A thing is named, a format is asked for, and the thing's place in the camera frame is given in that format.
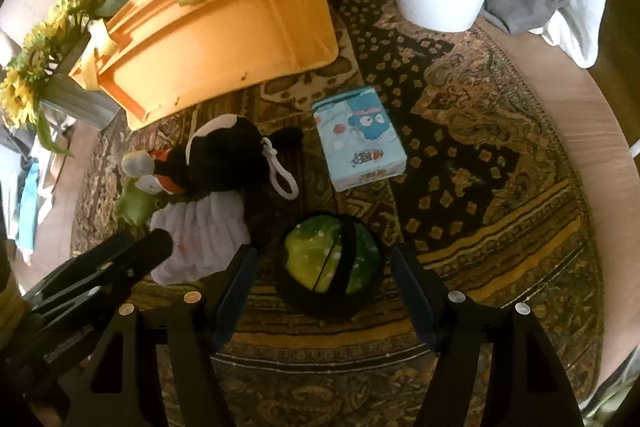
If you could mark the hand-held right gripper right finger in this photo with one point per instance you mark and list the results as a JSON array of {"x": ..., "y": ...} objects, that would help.
[{"x": 414, "y": 294}]

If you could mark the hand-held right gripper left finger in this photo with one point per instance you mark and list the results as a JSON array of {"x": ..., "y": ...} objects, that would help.
[{"x": 239, "y": 287}]

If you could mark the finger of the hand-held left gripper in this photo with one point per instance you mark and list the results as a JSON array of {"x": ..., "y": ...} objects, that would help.
[
  {"x": 152, "y": 249},
  {"x": 107, "y": 249}
]

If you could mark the white fluffy plush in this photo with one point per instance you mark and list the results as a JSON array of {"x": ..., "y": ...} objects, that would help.
[{"x": 205, "y": 232}]

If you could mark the green and black ball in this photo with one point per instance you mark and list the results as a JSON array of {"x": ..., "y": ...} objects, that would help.
[{"x": 310, "y": 257}]

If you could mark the green plush toy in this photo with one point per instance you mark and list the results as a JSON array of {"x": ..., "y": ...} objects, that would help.
[{"x": 135, "y": 204}]

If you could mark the light blue cloth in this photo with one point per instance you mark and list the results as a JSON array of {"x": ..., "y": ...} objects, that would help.
[{"x": 31, "y": 207}]

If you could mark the black plush toy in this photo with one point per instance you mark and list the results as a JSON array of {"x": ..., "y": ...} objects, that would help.
[{"x": 225, "y": 157}]

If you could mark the round patterned rug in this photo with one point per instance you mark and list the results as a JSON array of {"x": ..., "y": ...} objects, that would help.
[{"x": 475, "y": 157}]

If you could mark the grey flower box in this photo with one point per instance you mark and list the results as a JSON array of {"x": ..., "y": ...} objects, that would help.
[{"x": 75, "y": 99}]

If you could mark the light blue tissue pack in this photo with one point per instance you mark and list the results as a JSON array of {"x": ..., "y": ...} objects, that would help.
[{"x": 357, "y": 142}]

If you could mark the artificial sunflower bouquet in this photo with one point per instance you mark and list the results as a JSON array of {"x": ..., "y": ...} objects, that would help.
[{"x": 30, "y": 52}]

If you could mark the orange plastic basket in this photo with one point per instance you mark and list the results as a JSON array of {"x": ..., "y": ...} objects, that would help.
[{"x": 225, "y": 42}]

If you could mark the white cloth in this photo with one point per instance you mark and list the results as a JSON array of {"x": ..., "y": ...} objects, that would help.
[{"x": 585, "y": 22}]

